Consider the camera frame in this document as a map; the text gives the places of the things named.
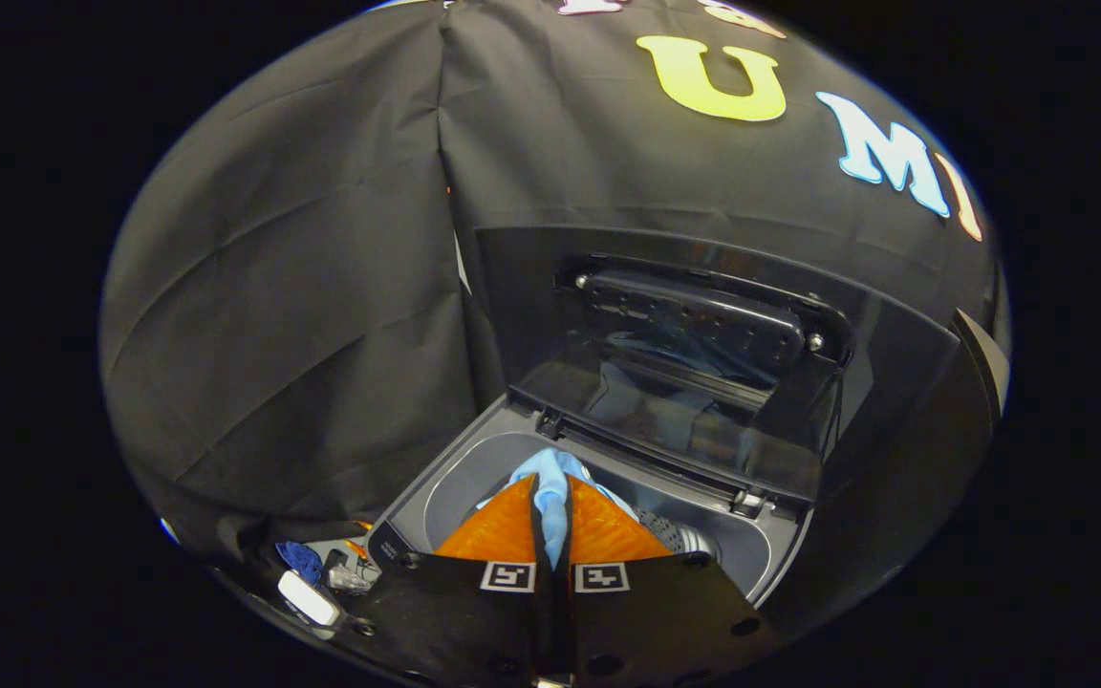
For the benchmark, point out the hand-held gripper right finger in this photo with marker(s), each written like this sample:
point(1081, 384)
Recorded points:
point(656, 621)

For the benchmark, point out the small blue cloth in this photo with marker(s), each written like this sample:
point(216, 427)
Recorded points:
point(300, 561)

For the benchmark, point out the grey cabinet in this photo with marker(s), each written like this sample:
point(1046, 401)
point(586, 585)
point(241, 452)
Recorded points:
point(895, 497)

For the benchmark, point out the grey plug adapter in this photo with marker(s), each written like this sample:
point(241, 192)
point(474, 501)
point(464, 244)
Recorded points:
point(348, 576)

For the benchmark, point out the light blue polo shirt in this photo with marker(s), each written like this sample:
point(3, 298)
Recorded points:
point(550, 497)

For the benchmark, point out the black backdrop cloth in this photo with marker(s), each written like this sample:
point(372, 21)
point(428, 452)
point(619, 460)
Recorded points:
point(321, 287)

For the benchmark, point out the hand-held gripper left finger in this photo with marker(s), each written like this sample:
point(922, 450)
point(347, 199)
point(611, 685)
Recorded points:
point(455, 621)

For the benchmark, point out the white plastic object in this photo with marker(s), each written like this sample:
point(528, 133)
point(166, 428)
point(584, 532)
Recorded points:
point(307, 597)

